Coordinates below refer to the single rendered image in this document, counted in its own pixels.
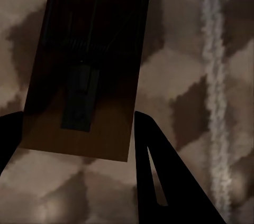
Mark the mousetrap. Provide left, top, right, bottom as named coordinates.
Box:
left=17, top=0, right=149, bottom=162

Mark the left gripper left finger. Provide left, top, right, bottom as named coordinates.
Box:
left=0, top=111, right=23, bottom=174

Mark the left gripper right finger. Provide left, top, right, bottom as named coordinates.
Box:
left=134, top=111, right=226, bottom=224

